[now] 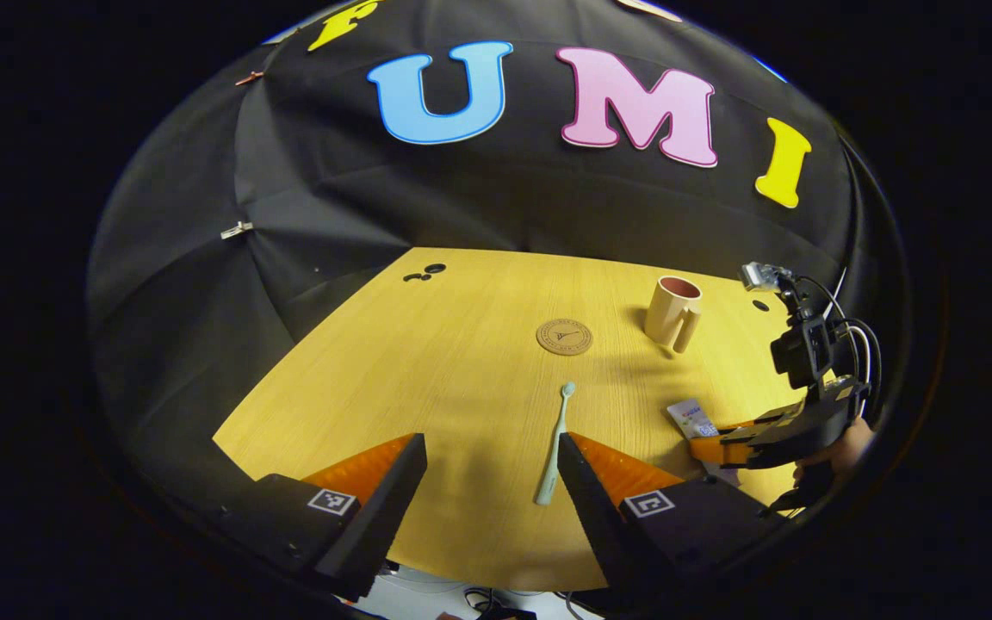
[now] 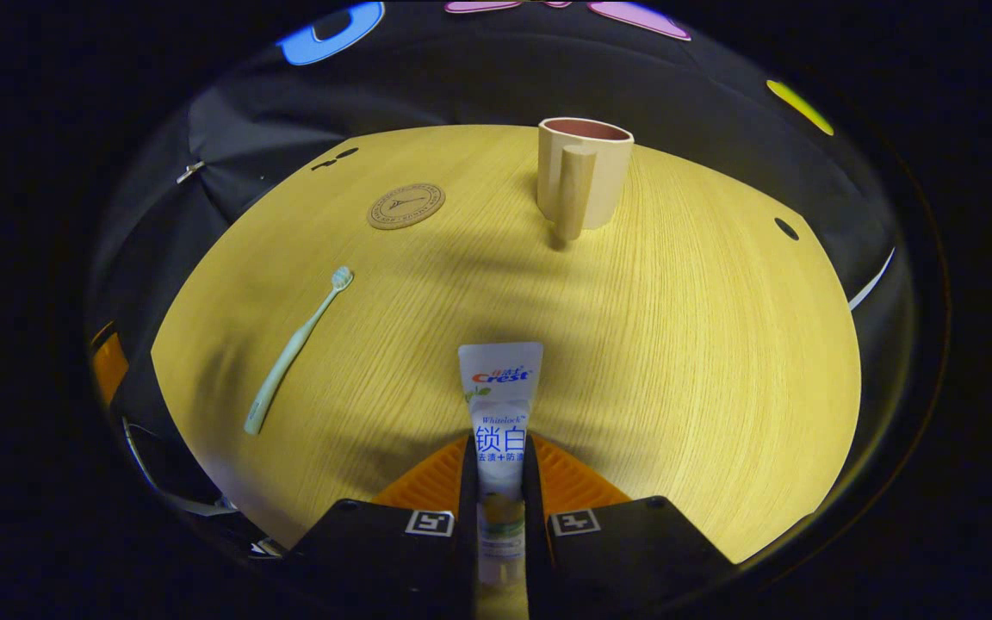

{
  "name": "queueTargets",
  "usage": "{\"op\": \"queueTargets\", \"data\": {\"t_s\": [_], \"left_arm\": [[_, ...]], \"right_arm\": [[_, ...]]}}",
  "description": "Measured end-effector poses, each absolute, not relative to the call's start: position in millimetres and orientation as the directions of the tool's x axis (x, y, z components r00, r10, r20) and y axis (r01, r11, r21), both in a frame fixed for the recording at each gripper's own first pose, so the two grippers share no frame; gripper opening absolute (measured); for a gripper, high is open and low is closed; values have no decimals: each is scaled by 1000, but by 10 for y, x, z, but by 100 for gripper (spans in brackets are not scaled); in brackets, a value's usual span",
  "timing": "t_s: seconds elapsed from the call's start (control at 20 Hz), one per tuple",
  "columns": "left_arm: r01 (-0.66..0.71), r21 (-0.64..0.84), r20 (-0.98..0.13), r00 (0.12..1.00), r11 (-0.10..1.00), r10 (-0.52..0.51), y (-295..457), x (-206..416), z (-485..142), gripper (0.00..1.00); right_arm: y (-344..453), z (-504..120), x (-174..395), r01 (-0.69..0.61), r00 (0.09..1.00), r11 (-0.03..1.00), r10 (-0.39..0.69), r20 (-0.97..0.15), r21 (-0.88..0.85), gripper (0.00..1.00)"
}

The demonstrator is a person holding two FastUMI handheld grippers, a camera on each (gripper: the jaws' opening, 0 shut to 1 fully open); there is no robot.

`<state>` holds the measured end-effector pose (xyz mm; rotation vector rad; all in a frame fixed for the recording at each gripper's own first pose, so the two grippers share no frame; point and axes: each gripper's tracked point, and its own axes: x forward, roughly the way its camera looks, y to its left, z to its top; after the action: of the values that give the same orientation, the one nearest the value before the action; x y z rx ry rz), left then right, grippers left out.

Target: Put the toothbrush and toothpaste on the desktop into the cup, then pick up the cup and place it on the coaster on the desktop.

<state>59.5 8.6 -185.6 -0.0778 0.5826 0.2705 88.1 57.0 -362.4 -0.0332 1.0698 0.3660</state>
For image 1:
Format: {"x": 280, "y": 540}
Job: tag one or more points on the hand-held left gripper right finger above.
{"x": 595, "y": 517}

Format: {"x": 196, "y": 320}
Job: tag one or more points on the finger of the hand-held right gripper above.
{"x": 720, "y": 451}
{"x": 763, "y": 422}

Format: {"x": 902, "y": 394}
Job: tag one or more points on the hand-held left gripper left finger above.
{"x": 375, "y": 517}

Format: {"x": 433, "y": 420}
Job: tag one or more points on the white toothpaste tube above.
{"x": 690, "y": 418}

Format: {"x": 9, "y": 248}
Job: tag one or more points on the pale green toothbrush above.
{"x": 558, "y": 430}

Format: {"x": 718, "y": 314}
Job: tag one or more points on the beige cup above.
{"x": 666, "y": 314}

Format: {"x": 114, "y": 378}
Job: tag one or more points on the round cork coaster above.
{"x": 564, "y": 337}

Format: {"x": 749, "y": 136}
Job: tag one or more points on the wooden desktop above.
{"x": 427, "y": 387}

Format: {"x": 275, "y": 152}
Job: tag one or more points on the silver metal clip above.
{"x": 236, "y": 230}

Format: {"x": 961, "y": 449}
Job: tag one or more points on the black backdrop cloth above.
{"x": 461, "y": 198}

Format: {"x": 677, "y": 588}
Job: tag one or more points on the copper metal clip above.
{"x": 248, "y": 77}

